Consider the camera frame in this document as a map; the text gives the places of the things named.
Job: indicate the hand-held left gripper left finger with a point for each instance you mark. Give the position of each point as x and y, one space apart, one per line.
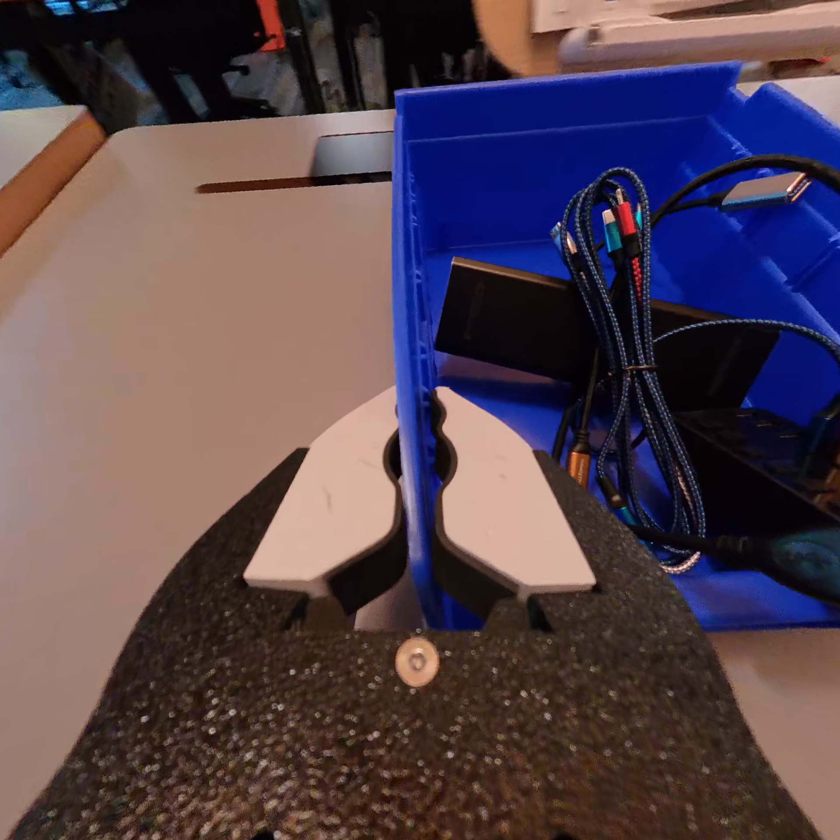
321 505

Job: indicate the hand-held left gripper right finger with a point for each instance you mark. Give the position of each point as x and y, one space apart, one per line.
505 505

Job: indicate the black USB hub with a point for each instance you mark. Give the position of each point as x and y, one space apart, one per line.
505 315

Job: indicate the blue plastic bin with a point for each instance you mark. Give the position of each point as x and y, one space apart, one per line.
499 170

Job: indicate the white desk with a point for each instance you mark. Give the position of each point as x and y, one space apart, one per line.
164 328

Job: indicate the black multiport hub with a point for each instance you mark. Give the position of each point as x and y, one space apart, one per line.
754 459

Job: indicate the wood-edged white table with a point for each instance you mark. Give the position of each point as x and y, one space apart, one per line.
33 157

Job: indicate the tan rounded object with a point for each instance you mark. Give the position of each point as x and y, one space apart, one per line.
515 36

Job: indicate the pale blurred object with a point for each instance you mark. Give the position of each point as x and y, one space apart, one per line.
689 39

